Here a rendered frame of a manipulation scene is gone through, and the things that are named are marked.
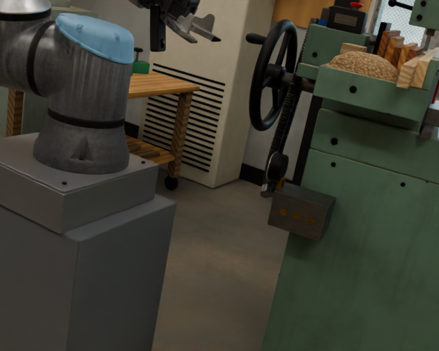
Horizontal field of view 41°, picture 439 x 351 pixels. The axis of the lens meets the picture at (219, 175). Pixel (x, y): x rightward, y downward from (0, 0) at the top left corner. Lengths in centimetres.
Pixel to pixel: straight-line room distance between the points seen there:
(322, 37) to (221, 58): 150
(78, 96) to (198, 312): 102
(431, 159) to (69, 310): 77
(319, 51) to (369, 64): 26
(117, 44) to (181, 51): 189
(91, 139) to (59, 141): 6
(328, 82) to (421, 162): 26
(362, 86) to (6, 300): 81
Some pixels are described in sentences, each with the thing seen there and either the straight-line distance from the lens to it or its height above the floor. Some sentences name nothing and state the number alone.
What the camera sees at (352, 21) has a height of 98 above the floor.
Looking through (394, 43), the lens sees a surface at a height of 95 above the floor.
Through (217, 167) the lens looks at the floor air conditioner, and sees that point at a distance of 294.
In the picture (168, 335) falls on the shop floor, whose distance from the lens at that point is 181.
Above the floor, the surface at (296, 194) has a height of 62.
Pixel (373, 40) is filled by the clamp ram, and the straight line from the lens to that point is 143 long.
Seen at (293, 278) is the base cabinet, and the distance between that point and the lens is 139.
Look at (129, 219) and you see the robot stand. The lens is 116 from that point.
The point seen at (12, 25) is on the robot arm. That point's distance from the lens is 116.
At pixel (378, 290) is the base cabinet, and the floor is 44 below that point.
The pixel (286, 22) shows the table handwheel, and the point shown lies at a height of 95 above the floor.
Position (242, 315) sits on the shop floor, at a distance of 196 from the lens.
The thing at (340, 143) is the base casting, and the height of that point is 74.
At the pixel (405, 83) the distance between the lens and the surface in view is 108.
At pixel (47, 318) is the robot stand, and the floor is 36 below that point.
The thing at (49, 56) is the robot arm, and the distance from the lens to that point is 113.
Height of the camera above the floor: 103
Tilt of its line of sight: 19 degrees down
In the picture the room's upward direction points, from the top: 11 degrees clockwise
